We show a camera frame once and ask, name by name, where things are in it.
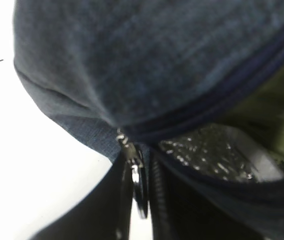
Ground green lid glass container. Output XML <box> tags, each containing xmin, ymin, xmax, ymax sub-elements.
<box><xmin>217</xmin><ymin>66</ymin><xmax>284</xmax><ymax>182</ymax></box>

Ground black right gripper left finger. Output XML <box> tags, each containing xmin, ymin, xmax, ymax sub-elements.
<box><xmin>32</xmin><ymin>152</ymin><xmax>133</xmax><ymax>240</ymax></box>

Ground dark blue fabric lunch bag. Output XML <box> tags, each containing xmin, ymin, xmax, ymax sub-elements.
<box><xmin>14</xmin><ymin>0</ymin><xmax>284</xmax><ymax>240</ymax></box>

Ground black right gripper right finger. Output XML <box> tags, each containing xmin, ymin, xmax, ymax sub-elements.
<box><xmin>149</xmin><ymin>153</ymin><xmax>263</xmax><ymax>240</ymax></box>

